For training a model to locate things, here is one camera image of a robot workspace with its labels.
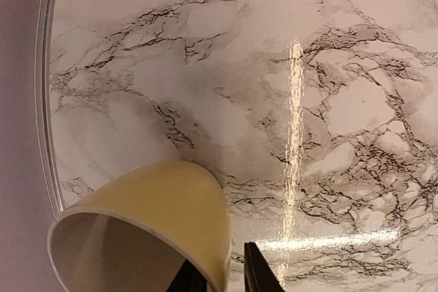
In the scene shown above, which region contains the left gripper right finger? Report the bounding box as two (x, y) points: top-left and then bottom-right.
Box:
(244, 242), (284, 292)

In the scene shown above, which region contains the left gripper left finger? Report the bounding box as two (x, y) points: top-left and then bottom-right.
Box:
(167, 260), (207, 292)

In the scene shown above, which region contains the yellow mug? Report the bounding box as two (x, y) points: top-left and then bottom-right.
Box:
(47, 161), (231, 291)

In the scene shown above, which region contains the front aluminium rail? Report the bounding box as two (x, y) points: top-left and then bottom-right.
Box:
(34, 0), (64, 215)

